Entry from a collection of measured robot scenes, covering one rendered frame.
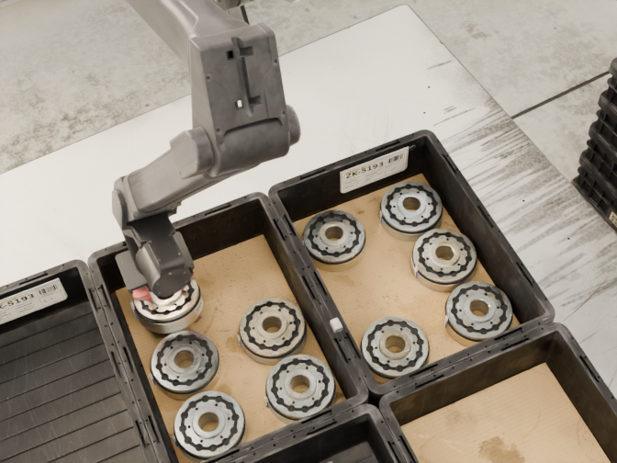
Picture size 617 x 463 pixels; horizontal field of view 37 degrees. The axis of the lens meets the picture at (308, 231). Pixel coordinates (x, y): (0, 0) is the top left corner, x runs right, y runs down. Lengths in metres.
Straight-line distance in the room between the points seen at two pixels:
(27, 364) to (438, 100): 0.95
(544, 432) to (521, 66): 1.76
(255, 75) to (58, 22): 2.42
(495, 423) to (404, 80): 0.82
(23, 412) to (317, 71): 0.93
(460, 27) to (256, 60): 2.27
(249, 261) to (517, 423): 0.50
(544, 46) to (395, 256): 1.65
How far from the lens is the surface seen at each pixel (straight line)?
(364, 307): 1.47
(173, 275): 1.23
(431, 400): 1.35
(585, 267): 1.71
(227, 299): 1.48
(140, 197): 1.15
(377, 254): 1.52
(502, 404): 1.41
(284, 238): 1.43
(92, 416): 1.44
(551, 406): 1.42
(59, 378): 1.48
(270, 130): 0.86
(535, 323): 1.36
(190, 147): 0.85
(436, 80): 1.94
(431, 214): 1.53
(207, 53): 0.82
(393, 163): 1.55
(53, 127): 2.92
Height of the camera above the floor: 2.11
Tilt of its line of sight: 56 degrees down
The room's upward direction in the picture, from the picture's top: 4 degrees counter-clockwise
